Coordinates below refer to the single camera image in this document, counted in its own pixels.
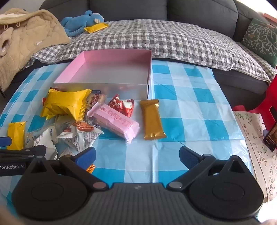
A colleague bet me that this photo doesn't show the dark brown box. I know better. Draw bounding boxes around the dark brown box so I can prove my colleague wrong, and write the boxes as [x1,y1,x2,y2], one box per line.
[263,120,277,152]

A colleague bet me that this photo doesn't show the small yellow packet red label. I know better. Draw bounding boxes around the small yellow packet red label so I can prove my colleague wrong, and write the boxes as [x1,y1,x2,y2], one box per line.
[7,121,27,150]

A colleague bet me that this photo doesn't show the beige fleece blanket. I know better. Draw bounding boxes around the beige fleece blanket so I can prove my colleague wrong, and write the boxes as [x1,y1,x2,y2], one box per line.
[0,9,71,92]

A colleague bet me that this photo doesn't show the flat yellow packet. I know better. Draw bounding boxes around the flat yellow packet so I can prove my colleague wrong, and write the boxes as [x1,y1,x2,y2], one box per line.
[84,22,109,34]

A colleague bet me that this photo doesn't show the large yellow snack packet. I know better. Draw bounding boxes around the large yellow snack packet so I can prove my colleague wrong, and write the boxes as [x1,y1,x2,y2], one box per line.
[46,88,92,120]
[41,97,67,120]

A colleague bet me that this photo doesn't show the white packet grey text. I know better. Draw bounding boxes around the white packet grey text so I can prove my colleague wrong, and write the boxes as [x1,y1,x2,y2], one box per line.
[75,130,105,153]

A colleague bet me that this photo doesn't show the white packet blue print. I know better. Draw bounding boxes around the white packet blue print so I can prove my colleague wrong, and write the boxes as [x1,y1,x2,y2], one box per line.
[25,126,58,161]

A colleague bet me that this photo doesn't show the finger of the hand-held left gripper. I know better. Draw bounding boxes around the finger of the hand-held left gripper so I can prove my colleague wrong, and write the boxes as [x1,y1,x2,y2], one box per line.
[0,145,47,159]
[0,136,13,150]

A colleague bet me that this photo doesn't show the blue checked tablecloth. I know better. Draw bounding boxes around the blue checked tablecloth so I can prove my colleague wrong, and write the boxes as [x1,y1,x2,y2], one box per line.
[0,58,257,225]

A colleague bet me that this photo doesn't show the reddish books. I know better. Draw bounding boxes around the reddish books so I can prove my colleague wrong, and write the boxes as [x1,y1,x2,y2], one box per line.
[263,12,277,22]

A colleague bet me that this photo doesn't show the red white candy packet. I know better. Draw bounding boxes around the red white candy packet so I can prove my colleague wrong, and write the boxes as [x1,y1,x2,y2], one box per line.
[108,94,122,110]
[117,99,135,118]

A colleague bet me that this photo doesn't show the floral cloth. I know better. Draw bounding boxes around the floral cloth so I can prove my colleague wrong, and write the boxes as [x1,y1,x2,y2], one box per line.
[233,110,277,203]

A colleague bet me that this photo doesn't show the gold foil packet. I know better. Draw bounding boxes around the gold foil packet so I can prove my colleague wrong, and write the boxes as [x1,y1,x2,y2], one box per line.
[139,99,167,141]

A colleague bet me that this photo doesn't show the white packet walnut picture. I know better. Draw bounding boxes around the white packet walnut picture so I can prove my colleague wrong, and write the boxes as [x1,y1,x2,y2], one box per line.
[56,117,96,141]

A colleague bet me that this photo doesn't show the pink wafer packet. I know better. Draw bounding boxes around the pink wafer packet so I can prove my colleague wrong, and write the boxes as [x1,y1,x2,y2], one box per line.
[87,103,141,145]

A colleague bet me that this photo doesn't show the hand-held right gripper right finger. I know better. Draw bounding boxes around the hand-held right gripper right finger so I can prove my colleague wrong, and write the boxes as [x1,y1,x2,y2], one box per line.
[167,146,249,192]

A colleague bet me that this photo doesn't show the red plastic stool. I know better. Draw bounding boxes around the red plastic stool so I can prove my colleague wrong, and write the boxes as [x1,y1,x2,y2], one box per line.
[233,74,277,130]

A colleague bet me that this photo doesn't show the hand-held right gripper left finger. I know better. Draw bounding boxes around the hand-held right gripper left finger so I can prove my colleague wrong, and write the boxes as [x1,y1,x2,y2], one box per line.
[28,147,109,192]

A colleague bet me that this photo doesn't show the pink cardboard box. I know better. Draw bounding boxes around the pink cardboard box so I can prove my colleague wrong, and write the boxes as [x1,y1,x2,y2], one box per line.
[53,50,152,101]

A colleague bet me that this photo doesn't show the grey checked quilt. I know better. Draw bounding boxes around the grey checked quilt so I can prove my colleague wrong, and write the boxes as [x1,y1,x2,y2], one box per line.
[32,19,277,84]

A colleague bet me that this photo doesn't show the green patterned cushion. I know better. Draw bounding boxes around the green patterned cushion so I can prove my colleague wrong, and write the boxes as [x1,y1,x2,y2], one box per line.
[241,18,277,69]

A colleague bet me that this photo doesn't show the dark grey sofa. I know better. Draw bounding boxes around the dark grey sofa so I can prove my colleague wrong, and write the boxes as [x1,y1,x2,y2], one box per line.
[0,0,277,97]

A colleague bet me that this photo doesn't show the clear nougat packet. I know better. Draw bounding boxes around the clear nougat packet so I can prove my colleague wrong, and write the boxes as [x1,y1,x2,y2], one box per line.
[86,91,108,109]

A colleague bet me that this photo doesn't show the blue plush toy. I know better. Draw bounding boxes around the blue plush toy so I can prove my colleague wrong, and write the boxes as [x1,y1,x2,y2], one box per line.
[61,10,106,38]

